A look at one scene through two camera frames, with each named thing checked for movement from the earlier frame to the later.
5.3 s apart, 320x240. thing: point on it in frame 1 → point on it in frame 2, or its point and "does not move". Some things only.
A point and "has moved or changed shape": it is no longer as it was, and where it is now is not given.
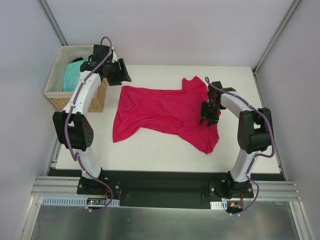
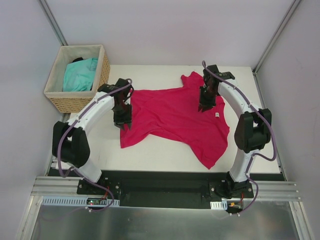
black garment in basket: x=77 y=59 does not move
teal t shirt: x=72 y=74 does not move
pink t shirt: x=168 y=111 has moved or changed shape
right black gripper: x=208 y=115 → x=206 y=102
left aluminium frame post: x=52 y=22 does not move
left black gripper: x=119 y=72 → x=122 y=119
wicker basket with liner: x=54 y=87 does not move
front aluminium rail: x=67 y=186 does not move
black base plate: x=168 y=189 does not move
